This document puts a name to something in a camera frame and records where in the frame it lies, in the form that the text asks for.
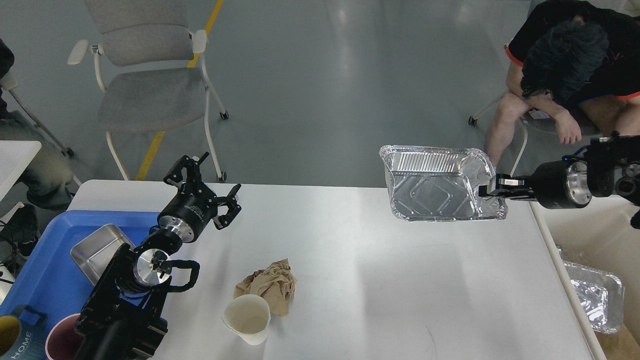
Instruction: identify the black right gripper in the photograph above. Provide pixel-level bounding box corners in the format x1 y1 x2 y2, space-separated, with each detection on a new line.
478 161 593 210

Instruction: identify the white paper cup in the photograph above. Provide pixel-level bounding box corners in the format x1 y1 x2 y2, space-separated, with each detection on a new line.
221 294 271 346

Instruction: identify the aluminium foil tray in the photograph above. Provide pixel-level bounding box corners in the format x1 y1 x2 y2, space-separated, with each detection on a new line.
379 145 508 223

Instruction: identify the white side table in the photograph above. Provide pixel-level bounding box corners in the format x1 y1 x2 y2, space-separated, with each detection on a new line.
0 140 42 199

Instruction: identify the grey office chair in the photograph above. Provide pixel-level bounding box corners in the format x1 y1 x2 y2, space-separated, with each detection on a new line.
67 0 229 182

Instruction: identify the dark teal home mug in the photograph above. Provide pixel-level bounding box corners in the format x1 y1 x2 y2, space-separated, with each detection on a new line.
0 304 48 360

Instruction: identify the white chair at left edge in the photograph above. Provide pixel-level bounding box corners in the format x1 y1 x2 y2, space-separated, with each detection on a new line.
0 71 74 158

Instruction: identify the pink mug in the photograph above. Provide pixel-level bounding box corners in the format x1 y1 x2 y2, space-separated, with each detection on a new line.
45 313 83 360

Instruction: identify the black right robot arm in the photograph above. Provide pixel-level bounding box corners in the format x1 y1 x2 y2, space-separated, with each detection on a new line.
478 131 640 210

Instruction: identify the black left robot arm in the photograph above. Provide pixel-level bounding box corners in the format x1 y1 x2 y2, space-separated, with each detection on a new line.
74 152 242 360

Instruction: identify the foil tray in bin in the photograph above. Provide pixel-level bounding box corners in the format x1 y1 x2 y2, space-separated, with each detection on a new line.
556 245 625 335

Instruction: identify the seated person black shirt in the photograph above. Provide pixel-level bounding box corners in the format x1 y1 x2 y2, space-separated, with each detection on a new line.
484 0 640 167

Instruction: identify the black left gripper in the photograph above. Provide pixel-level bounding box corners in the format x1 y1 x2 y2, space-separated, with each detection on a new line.
157 152 242 243

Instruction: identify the blue plastic tray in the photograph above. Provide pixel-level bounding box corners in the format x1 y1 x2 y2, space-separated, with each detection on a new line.
1 210 170 360

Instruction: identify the stainless steel tray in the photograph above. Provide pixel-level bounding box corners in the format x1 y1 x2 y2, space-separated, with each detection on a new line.
70 223 135 286

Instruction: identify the crumpled brown paper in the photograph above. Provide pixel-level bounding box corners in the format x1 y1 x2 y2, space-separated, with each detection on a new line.
233 258 297 317

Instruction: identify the grey chair under person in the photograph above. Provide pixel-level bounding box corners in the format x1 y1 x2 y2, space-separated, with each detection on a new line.
468 91 601 175

